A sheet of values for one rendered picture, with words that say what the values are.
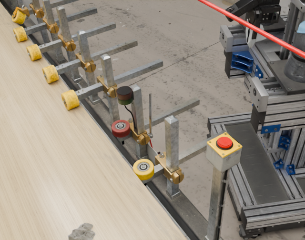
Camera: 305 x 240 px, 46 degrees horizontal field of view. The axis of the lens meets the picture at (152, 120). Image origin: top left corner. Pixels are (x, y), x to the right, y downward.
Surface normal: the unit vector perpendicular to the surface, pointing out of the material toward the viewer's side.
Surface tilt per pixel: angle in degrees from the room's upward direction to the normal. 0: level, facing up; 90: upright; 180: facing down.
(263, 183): 0
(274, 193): 0
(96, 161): 0
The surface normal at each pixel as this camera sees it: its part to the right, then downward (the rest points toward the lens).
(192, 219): -0.05, -0.74
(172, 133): 0.54, 0.54
